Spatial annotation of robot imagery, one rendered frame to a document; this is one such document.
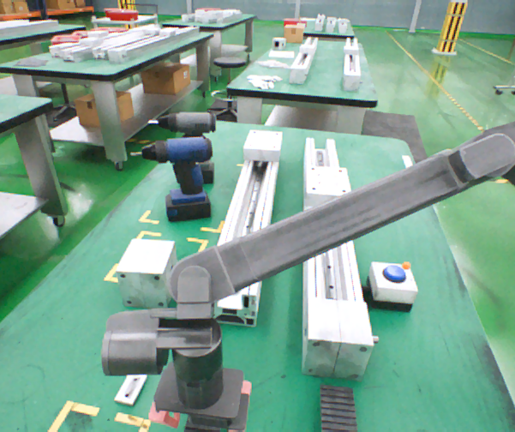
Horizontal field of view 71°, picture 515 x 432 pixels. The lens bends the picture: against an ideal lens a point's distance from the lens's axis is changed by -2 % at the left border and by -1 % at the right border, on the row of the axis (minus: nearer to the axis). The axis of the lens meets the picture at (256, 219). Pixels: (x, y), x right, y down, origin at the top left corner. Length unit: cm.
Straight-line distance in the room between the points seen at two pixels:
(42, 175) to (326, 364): 203
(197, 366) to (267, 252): 14
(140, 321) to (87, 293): 42
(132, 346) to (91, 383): 28
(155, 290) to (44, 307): 23
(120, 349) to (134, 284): 32
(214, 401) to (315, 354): 20
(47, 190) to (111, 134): 82
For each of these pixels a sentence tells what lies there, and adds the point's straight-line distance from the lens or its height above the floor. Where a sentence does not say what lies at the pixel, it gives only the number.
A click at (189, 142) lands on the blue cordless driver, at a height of 99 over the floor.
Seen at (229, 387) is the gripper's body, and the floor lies 90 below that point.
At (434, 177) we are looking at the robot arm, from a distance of 49.
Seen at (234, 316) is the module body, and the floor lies 78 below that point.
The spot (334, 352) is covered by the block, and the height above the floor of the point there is 85.
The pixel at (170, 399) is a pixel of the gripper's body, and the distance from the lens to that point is 50.
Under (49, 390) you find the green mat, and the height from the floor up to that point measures 78.
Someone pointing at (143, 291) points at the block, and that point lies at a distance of 75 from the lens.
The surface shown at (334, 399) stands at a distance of 62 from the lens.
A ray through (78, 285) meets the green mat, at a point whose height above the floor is 78.
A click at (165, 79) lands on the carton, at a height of 39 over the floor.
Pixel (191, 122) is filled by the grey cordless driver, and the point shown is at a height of 98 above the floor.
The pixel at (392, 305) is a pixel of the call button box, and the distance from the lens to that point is 80.
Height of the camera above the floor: 133
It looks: 34 degrees down
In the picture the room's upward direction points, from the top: 2 degrees clockwise
